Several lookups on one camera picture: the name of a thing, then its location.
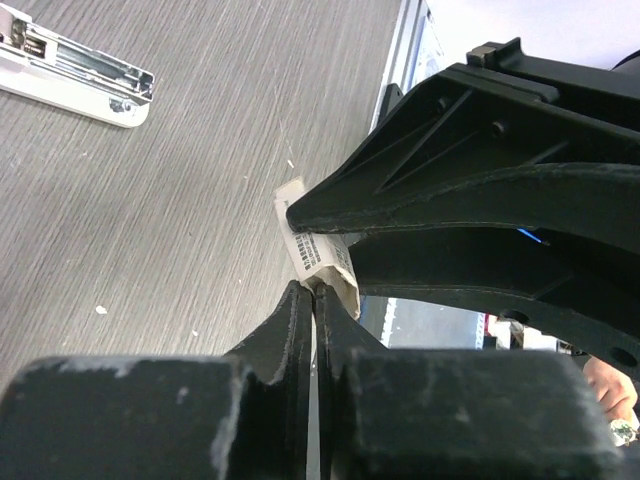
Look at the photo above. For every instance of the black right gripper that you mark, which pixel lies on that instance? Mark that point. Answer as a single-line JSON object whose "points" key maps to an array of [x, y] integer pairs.
{"points": [[500, 94]]}

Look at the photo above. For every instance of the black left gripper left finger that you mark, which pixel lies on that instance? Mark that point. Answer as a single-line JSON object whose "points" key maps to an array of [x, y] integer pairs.
{"points": [[243, 415]]}

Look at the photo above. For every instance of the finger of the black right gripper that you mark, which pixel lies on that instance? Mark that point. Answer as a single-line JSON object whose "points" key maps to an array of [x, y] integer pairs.
{"points": [[575, 289]]}

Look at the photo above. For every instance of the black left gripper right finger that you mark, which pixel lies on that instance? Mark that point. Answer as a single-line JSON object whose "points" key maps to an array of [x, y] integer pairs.
{"points": [[451, 414]]}

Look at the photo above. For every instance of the staples box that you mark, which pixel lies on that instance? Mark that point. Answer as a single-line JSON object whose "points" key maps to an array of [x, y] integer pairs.
{"points": [[317, 257]]}

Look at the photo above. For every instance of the white stapler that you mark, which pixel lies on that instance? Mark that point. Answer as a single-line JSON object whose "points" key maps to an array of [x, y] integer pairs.
{"points": [[41, 65]]}

